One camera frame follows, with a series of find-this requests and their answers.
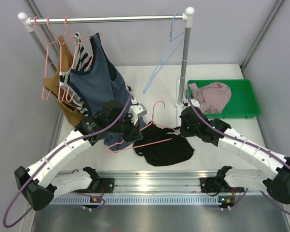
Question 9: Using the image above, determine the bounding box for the black tank top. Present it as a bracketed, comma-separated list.
[132, 122, 194, 167]

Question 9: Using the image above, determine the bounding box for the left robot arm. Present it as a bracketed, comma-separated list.
[14, 100, 147, 211]

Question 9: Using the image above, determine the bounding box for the pink hanger with striped top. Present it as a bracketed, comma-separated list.
[42, 17, 74, 105]

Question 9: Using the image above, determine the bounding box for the blue tank top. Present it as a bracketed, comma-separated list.
[71, 33, 135, 151]

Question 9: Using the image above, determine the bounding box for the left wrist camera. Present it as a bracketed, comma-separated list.
[128, 97, 147, 126]

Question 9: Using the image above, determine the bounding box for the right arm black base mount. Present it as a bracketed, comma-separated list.
[200, 166, 232, 196]

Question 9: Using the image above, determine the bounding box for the aluminium mounting rail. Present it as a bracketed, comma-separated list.
[55, 170, 271, 195]

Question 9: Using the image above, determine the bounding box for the pink crumpled garment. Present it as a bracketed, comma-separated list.
[188, 82, 232, 114]

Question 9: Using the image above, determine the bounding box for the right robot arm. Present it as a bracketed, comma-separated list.
[180, 106, 290, 204]

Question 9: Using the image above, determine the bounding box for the silver clothes rack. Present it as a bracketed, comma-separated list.
[17, 7, 195, 96]

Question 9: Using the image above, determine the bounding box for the perforated cable duct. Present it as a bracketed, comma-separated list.
[51, 194, 234, 205]

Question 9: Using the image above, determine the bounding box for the striped tank top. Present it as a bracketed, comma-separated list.
[59, 32, 93, 116]

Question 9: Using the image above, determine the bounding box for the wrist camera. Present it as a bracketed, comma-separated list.
[128, 97, 147, 126]
[184, 98, 200, 108]

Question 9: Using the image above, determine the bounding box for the pink hanger with blue top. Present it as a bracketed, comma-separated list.
[64, 15, 94, 93]

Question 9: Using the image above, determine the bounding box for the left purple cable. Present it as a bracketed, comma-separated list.
[2, 94, 136, 228]

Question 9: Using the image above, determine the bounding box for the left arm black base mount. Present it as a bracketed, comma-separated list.
[83, 167, 115, 193]

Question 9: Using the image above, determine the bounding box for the green plastic tray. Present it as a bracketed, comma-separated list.
[188, 79, 261, 119]

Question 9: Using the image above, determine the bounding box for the pink hanger with brown top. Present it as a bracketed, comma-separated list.
[33, 16, 57, 101]

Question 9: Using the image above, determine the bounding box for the brown tank top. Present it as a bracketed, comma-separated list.
[43, 35, 87, 126]

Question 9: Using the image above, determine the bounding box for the light blue wire hanger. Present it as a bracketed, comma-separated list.
[143, 14, 184, 94]

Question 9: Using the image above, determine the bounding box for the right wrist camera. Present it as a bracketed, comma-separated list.
[184, 98, 200, 108]

